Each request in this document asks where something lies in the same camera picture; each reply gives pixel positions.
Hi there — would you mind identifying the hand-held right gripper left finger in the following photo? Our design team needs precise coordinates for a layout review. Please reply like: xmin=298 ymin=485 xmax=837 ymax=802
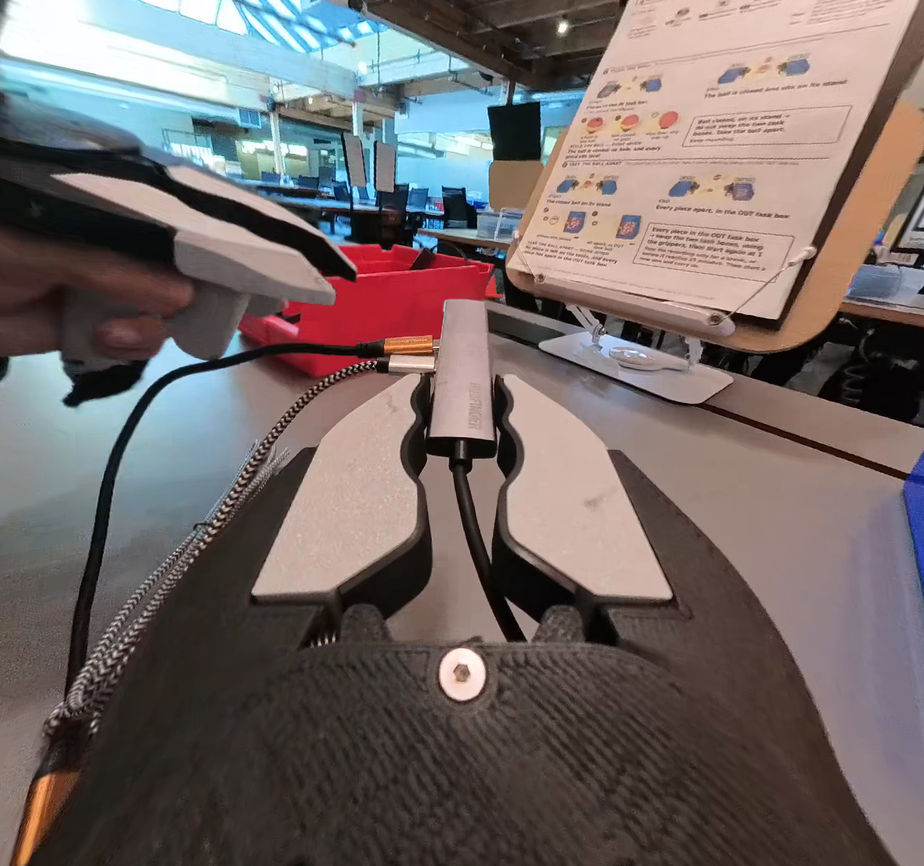
xmin=250 ymin=374 xmax=434 ymax=618

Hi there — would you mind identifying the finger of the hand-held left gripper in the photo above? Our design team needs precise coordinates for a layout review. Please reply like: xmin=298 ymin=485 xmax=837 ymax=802
xmin=165 ymin=164 xmax=359 ymax=282
xmin=52 ymin=171 xmax=339 ymax=363

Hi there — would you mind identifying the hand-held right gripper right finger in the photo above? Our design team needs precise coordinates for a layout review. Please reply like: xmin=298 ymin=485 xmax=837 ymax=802
xmin=491 ymin=374 xmax=674 ymax=618

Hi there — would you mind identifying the short black hub cable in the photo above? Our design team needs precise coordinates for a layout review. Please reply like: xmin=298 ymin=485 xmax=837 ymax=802
xmin=449 ymin=453 xmax=526 ymax=643

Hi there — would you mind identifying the braided usb-c cable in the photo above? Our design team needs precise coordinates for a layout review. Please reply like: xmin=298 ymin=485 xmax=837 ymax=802
xmin=43 ymin=353 xmax=438 ymax=737

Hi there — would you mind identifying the red plastic bin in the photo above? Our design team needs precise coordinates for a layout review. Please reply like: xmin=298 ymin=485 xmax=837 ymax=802
xmin=238 ymin=244 xmax=499 ymax=378

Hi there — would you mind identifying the black usb-c cable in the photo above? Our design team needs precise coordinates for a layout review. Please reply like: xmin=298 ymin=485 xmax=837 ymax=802
xmin=9 ymin=334 xmax=441 ymax=866

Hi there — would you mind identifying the person's left hand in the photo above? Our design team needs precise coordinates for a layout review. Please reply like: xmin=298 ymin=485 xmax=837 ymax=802
xmin=0 ymin=231 xmax=197 ymax=377

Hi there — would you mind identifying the white stand base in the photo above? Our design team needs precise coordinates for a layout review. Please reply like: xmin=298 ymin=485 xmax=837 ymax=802
xmin=538 ymin=303 xmax=733 ymax=405

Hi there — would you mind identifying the black office chair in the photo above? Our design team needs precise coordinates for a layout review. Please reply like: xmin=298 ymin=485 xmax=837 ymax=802
xmin=440 ymin=186 xmax=477 ymax=230

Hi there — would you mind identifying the light wooden table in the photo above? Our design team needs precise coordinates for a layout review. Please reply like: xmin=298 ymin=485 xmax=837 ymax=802
xmin=417 ymin=227 xmax=522 ymax=255

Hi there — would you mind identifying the tan cardboard panel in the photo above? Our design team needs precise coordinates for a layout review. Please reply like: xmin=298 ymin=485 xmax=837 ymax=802
xmin=489 ymin=160 xmax=544 ymax=211

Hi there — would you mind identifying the black hanging screen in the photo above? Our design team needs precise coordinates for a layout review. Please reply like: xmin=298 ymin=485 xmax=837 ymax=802
xmin=487 ymin=102 xmax=542 ymax=161

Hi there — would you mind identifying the blue plastic bin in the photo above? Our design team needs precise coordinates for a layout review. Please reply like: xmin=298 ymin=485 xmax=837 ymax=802
xmin=898 ymin=449 xmax=924 ymax=665

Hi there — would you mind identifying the instruction sheet on stand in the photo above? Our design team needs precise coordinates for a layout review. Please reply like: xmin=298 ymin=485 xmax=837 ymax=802
xmin=489 ymin=0 xmax=924 ymax=354

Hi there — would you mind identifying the printed instruction sheet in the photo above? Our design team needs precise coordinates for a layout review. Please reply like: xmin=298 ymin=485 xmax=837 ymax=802
xmin=514 ymin=0 xmax=912 ymax=320

